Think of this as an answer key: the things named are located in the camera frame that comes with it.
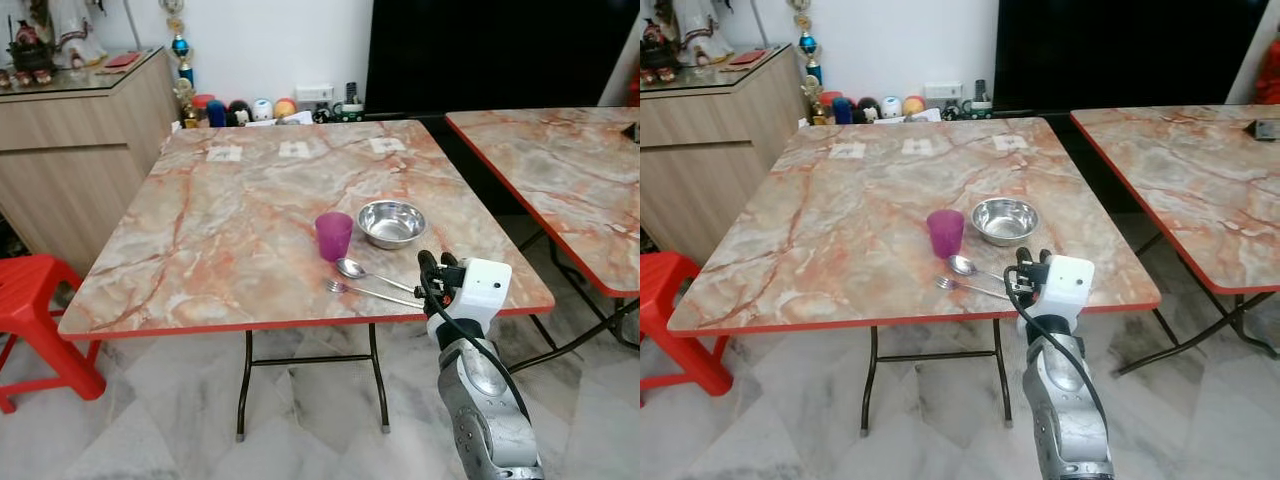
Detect light wooden cabinet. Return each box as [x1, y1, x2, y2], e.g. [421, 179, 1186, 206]
[0, 47, 181, 276]
[640, 45, 806, 266]

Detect stainless steel fork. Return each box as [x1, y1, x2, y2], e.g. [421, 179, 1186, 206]
[325, 279, 426, 309]
[937, 277, 1013, 300]

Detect white robed figurine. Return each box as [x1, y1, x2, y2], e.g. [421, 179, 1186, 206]
[665, 0, 736, 66]
[30, 0, 106, 66]

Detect stainless steel spoon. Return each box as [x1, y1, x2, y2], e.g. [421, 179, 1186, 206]
[335, 258, 419, 294]
[948, 255, 1011, 284]

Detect black television screen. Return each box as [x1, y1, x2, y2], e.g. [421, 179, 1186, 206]
[993, 0, 1269, 113]
[365, 0, 641, 116]

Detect stainless steel bowl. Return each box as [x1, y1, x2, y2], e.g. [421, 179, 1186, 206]
[971, 197, 1041, 247]
[357, 200, 428, 250]

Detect marble-top folding table red edge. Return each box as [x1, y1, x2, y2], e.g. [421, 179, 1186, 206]
[1070, 105, 1280, 376]
[57, 120, 556, 441]
[445, 108, 641, 376]
[667, 117, 1162, 436]

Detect dark small figurine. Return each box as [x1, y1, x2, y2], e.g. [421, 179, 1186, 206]
[642, 20, 673, 86]
[5, 20, 56, 86]

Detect purple plastic cup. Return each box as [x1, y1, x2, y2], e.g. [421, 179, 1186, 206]
[926, 209, 966, 260]
[315, 211, 354, 263]

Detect red hanging decoration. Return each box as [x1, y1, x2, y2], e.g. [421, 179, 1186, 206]
[1255, 40, 1280, 106]

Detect gold trophy with blue ball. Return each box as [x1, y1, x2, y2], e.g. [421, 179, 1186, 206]
[790, 0, 827, 125]
[160, 0, 197, 128]

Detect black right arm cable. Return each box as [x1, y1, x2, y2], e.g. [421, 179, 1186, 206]
[1008, 262, 1111, 433]
[418, 262, 533, 426]

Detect red plastic stool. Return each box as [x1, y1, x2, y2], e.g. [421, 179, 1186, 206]
[0, 254, 107, 414]
[640, 251, 734, 397]

